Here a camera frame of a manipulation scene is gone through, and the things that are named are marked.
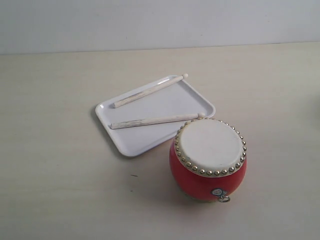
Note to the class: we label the wooden drumstick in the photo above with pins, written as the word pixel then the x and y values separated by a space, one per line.
pixel 146 92
pixel 156 120

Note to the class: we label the white rectangular plastic tray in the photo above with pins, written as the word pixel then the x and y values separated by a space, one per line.
pixel 178 99

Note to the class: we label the small red drum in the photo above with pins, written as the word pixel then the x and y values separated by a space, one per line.
pixel 208 159

